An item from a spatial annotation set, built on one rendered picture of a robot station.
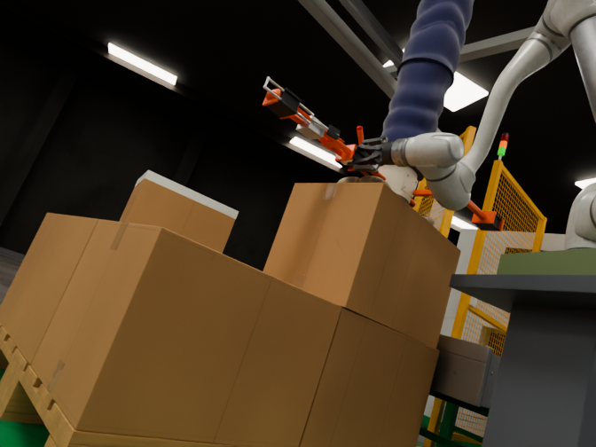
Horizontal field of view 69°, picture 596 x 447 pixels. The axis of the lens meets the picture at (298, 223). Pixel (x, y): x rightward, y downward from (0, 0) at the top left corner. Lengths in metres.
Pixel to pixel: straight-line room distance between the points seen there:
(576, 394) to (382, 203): 0.68
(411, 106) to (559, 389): 1.09
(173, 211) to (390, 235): 1.59
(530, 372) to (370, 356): 0.44
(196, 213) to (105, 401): 1.89
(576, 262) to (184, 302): 0.90
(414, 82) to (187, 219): 1.54
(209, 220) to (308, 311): 1.65
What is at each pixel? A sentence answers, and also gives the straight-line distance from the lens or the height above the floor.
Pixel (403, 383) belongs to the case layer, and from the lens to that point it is 1.61.
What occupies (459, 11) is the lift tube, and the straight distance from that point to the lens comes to 2.11.
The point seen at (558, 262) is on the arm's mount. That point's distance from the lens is 1.24.
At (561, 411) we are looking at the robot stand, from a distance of 1.23.
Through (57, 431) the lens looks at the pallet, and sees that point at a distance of 1.02.
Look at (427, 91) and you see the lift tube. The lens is 1.84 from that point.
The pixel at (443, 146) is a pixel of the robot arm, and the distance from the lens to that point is 1.31.
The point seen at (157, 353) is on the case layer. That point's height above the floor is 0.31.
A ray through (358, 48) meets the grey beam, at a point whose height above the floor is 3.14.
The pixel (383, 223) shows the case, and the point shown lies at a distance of 1.37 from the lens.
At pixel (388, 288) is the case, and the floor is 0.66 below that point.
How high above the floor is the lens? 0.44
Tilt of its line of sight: 13 degrees up
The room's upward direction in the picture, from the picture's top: 19 degrees clockwise
